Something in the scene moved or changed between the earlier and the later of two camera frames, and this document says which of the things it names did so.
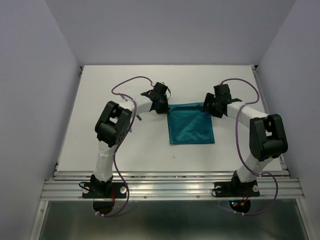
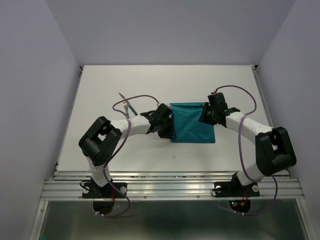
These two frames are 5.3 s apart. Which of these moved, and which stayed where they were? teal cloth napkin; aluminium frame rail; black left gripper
Moved: black left gripper
Stayed: teal cloth napkin; aluminium frame rail
